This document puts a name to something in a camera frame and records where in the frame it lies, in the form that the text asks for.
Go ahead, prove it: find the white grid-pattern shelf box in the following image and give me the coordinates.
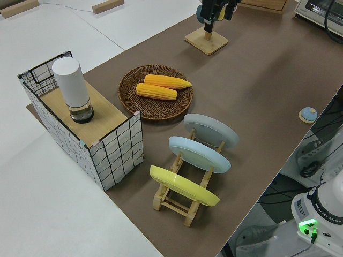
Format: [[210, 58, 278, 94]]
[[17, 50, 145, 191]]

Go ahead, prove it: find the white power strip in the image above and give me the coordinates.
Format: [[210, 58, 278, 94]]
[[296, 133, 338, 172]]

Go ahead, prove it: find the brown wicker basket tray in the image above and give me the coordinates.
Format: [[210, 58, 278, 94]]
[[118, 64, 194, 121]]

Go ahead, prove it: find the black coiled cable bundle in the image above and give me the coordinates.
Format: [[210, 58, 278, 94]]
[[299, 162, 321, 178]]

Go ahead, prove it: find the blue dome call bell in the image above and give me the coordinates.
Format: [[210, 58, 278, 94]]
[[298, 107, 318, 124]]

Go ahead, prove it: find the thick black cable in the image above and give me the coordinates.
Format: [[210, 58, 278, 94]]
[[323, 0, 343, 46]]

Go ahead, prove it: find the yellow plate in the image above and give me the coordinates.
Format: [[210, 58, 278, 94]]
[[149, 165, 221, 207]]

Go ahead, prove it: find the light blue plate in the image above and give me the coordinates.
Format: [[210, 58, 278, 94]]
[[168, 135, 232, 174]]

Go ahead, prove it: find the grey plate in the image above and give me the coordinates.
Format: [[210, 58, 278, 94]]
[[183, 113, 240, 149]]

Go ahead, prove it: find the brown table mat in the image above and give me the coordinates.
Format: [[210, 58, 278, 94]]
[[26, 0, 343, 257]]

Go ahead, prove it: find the grey plastic object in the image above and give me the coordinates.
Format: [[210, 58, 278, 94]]
[[235, 224, 279, 257]]

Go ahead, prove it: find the wooden drawer cabinet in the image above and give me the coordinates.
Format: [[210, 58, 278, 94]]
[[239, 0, 289, 15]]

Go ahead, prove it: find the wooden plate rack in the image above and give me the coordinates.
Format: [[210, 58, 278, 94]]
[[153, 128, 226, 228]]

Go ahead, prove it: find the silver toaster oven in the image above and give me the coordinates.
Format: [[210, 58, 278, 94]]
[[294, 0, 343, 31]]

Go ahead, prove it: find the short wooden block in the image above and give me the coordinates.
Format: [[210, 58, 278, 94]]
[[92, 0, 125, 14]]

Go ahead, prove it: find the yellow corn cob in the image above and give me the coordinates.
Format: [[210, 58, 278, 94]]
[[144, 74, 193, 90], [136, 82, 178, 101]]

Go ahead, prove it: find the white cylindrical grinder bottle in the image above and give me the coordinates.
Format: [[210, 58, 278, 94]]
[[51, 58, 95, 124]]

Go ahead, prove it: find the long wooden block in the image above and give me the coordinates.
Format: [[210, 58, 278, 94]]
[[0, 0, 40, 19]]

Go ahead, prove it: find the wooden mug stand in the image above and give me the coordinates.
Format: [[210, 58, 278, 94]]
[[184, 26, 229, 56]]

